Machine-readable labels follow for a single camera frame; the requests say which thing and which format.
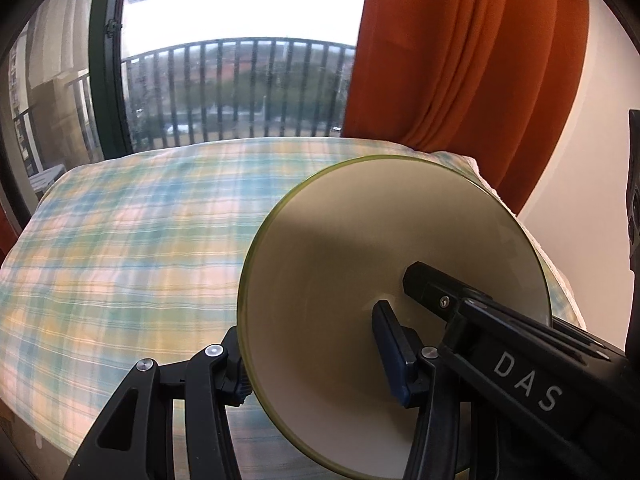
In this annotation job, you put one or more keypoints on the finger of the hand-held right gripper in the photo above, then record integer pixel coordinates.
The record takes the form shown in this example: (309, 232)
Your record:
(430, 285)
(582, 337)

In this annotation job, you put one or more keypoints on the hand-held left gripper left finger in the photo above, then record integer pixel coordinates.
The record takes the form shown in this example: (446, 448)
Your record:
(243, 385)

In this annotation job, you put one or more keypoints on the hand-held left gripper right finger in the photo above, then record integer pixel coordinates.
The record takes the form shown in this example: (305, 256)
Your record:
(392, 355)

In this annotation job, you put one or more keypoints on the cream floral bowl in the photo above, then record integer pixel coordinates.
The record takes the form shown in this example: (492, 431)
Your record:
(325, 285)

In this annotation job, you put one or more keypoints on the plaid tablecloth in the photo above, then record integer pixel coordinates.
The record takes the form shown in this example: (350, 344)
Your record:
(150, 235)

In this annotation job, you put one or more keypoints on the orange curtain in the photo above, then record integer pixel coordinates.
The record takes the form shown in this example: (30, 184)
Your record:
(450, 60)

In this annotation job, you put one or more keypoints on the grey slatted balcony bench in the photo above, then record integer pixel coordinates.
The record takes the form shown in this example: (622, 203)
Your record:
(47, 177)

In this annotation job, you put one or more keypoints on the dark balcony railing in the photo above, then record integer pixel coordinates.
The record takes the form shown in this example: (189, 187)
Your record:
(250, 40)

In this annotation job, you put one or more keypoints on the beige balcony box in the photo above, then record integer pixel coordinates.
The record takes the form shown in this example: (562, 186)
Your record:
(50, 110)

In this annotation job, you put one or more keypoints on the white hanging garment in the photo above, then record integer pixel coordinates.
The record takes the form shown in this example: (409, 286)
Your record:
(50, 35)

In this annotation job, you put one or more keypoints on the black wall-side object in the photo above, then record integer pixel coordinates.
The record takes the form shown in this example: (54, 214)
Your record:
(634, 185)

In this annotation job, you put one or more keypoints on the black window frame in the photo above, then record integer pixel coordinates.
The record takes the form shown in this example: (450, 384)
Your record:
(107, 85)

